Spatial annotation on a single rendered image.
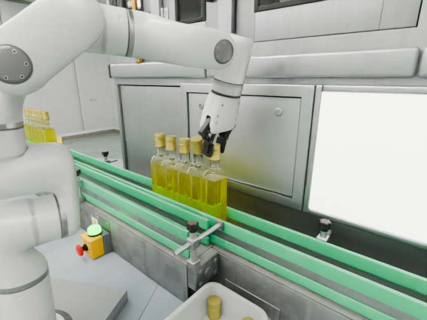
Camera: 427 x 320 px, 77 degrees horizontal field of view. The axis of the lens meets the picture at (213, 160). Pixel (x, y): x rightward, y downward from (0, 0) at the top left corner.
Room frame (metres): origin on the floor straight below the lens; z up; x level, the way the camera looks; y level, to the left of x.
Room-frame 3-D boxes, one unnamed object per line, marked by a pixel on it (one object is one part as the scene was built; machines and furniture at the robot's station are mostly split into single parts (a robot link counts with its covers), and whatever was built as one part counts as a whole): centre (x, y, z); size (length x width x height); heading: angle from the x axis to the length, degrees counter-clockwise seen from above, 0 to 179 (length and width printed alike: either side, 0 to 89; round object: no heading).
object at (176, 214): (1.21, 0.69, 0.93); 1.75 x 0.01 x 0.08; 50
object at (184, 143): (0.79, 0.09, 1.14); 0.04 x 0.04 x 0.04
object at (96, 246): (0.80, 0.41, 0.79); 0.07 x 0.07 x 0.07; 50
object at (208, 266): (0.59, 0.02, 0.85); 0.09 x 0.04 x 0.07; 140
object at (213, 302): (0.53, 0.00, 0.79); 0.04 x 0.04 x 0.04
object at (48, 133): (1.48, 0.92, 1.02); 0.06 x 0.06 x 0.28; 50
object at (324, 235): (0.58, -0.28, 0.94); 0.07 x 0.04 x 0.13; 140
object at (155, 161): (0.86, 0.18, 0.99); 0.06 x 0.06 x 0.21; 50
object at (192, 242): (0.58, 0.03, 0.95); 0.17 x 0.03 x 0.12; 140
